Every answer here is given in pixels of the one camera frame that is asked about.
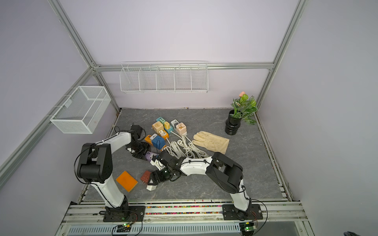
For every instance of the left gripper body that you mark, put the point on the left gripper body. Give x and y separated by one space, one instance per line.
140 148

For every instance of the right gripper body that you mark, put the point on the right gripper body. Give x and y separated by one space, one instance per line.
160 175

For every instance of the blue cube socket adapter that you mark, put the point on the blue cube socket adapter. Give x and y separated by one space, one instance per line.
158 142

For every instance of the white usb charger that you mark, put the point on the white usb charger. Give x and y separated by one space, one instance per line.
152 186

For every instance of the red cube socket adapter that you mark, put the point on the red cube socket adapter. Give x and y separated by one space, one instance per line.
145 178

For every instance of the purple power strip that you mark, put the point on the purple power strip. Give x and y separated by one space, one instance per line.
150 155

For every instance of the orange power strip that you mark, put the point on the orange power strip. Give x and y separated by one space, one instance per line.
163 134

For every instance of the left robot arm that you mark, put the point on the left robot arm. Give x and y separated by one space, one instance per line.
94 164

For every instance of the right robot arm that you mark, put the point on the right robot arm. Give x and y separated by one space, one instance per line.
223 171

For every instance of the beige cube socket adapter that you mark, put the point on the beige cube socket adapter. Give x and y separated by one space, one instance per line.
157 127

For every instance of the yellow plug adapter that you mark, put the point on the yellow plug adapter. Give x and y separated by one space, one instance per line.
166 125

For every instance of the pink cube socket adapter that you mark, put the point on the pink cube socket adapter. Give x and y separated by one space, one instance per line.
181 129

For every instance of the orange sponge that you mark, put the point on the orange sponge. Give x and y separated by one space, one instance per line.
126 181

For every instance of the teal power strip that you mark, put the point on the teal power strip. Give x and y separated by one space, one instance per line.
162 120

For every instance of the beige work glove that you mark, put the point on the beige work glove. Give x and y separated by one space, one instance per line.
211 142

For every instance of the artificial plant in black pot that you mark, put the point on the artificial plant in black pot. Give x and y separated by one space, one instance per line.
244 109

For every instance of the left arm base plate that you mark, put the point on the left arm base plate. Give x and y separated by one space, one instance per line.
132 214

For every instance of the white mesh wall basket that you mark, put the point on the white mesh wall basket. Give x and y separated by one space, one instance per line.
82 110

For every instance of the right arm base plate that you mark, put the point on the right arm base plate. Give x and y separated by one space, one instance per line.
253 212

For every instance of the white wire wall shelf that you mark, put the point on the white wire wall shelf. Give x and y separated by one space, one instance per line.
168 76

